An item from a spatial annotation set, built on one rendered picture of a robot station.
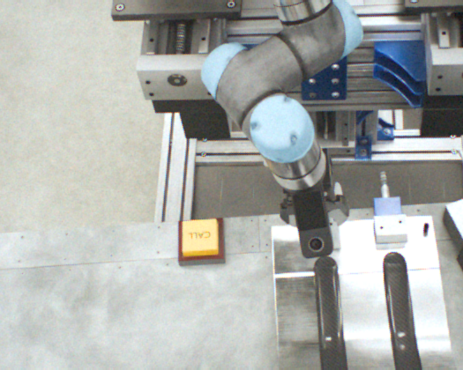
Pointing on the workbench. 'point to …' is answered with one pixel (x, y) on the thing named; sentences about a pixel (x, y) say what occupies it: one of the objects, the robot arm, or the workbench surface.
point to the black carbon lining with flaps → (333, 351)
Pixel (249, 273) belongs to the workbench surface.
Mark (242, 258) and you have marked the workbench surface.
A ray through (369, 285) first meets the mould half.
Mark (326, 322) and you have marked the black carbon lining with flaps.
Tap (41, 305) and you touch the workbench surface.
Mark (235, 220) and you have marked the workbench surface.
